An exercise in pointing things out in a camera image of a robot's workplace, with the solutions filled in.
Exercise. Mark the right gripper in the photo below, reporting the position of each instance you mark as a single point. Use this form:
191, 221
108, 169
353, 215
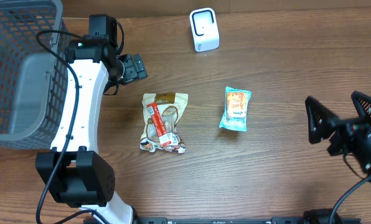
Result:
347, 133

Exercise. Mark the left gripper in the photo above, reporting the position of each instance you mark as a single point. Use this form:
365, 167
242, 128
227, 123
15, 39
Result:
133, 70

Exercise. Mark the beige snack pouch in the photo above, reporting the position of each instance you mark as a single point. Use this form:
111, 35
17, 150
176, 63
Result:
171, 107

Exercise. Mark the red snack bar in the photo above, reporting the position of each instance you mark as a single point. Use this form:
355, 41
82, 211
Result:
163, 137

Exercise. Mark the teal orange snack packet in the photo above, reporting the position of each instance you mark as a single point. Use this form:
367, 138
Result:
234, 117

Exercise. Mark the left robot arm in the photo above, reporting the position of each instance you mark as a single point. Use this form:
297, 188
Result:
73, 171

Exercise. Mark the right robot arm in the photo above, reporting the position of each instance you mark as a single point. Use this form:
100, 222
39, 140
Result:
329, 215

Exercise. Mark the white barcode scanner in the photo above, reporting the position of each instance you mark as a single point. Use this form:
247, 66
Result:
204, 29

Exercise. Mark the grey plastic mesh basket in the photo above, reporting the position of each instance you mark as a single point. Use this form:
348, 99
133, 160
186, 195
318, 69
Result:
33, 83

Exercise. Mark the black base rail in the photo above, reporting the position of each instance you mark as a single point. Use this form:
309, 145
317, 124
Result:
273, 220

